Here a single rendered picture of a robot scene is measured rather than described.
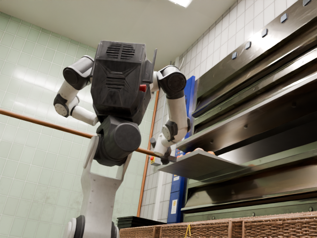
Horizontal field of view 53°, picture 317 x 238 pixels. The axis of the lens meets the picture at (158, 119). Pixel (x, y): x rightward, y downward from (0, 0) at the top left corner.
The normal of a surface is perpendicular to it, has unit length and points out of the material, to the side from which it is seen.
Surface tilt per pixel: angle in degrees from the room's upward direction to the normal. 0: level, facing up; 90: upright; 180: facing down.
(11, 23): 90
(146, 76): 90
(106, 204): 81
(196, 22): 180
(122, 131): 90
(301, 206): 90
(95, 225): 67
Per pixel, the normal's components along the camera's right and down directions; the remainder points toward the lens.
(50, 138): 0.44, -0.32
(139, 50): -0.06, -0.42
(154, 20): -0.14, 0.90
